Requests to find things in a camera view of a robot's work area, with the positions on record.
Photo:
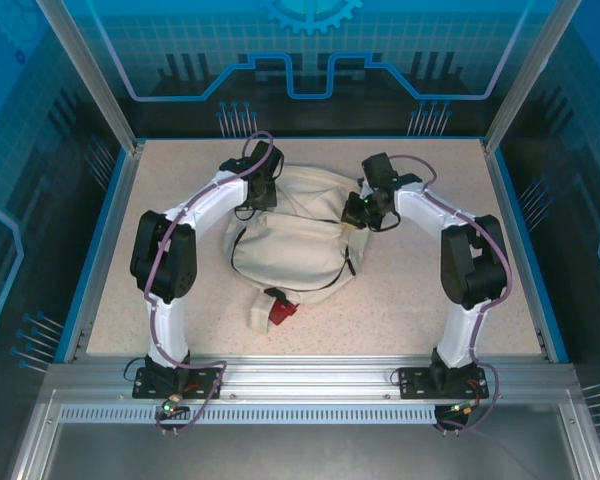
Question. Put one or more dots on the cream canvas backpack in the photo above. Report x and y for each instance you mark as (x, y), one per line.
(290, 250)

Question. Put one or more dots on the red wallet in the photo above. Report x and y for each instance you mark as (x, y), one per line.
(282, 312)

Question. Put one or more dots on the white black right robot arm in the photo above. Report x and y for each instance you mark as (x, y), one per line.
(420, 205)

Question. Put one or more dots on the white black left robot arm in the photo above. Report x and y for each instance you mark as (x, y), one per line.
(215, 200)

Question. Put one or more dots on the blue printed back panel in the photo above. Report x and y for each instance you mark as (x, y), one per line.
(300, 50)

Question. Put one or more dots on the blue printed panel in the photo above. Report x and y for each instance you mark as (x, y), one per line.
(570, 175)
(300, 50)
(30, 175)

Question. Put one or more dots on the blue printed right side panel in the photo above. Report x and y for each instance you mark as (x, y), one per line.
(570, 175)

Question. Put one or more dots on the small green-lit connector board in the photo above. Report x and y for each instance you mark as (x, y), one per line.
(170, 404)
(460, 409)

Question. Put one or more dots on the grey metal front tray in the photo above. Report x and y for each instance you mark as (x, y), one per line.
(305, 450)

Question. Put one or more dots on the blue printed left side panel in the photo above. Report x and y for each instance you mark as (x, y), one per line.
(30, 175)

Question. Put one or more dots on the right table side rail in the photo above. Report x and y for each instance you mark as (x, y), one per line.
(509, 200)

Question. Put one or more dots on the table side rail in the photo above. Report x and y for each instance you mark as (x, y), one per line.
(509, 200)
(120, 200)

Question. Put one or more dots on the left table side rail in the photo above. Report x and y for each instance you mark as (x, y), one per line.
(120, 200)

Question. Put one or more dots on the aluminium front frame rail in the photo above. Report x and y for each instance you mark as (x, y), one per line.
(305, 380)

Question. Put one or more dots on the aluminium right frame post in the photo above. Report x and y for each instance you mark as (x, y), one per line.
(522, 85)

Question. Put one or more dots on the aluminium frame post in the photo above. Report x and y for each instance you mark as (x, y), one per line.
(522, 85)
(97, 85)

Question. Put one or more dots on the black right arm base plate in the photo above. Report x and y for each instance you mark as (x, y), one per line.
(410, 385)

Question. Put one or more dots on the aluminium left frame post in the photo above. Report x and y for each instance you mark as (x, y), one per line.
(97, 85)

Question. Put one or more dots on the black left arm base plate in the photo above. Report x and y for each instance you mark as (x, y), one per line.
(147, 387)

